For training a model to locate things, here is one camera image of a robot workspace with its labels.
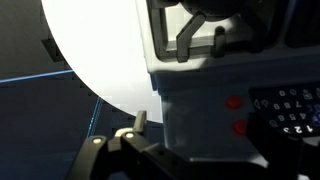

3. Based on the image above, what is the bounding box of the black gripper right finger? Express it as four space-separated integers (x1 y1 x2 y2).
133 143 268 180

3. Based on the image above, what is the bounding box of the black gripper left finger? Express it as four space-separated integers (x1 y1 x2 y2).
66 110 148 180

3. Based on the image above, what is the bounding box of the small orange round button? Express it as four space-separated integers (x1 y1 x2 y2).
225 95 244 110
232 119 249 136

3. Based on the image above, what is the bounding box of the white office machine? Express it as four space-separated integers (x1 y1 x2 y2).
134 0 320 169

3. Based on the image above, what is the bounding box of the black keypad panel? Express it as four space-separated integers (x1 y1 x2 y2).
248 84 320 136

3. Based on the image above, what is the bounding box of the black burner grate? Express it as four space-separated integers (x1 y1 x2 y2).
146 0 278 64

